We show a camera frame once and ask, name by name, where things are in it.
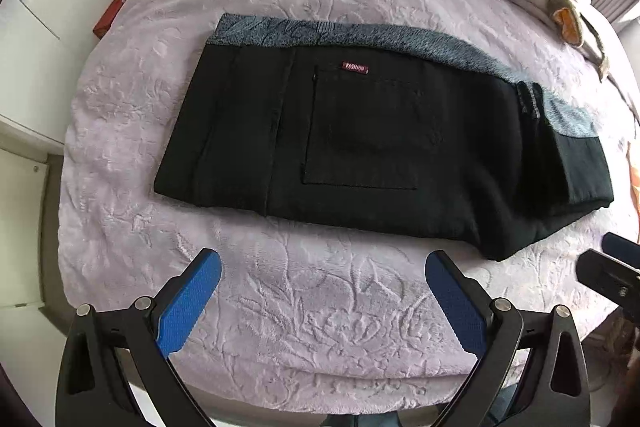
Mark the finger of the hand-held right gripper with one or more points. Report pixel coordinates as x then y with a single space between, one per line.
607 274
622 246

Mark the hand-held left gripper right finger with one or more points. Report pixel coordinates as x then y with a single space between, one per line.
457 302

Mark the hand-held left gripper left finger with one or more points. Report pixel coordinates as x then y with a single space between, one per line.
192 302

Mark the black pants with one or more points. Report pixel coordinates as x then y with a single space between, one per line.
380 147

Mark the blue-grey floral fleece cloth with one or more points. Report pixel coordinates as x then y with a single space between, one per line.
450 49

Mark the orange patterned cloth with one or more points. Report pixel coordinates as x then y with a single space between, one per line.
634 177

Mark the lilac embossed bedspread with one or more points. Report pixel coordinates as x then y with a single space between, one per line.
300 307

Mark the person's left leg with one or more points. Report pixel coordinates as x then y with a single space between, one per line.
360 421

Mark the white low cabinet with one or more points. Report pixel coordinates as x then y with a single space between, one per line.
22 227

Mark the red-brown box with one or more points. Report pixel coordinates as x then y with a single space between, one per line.
107 17

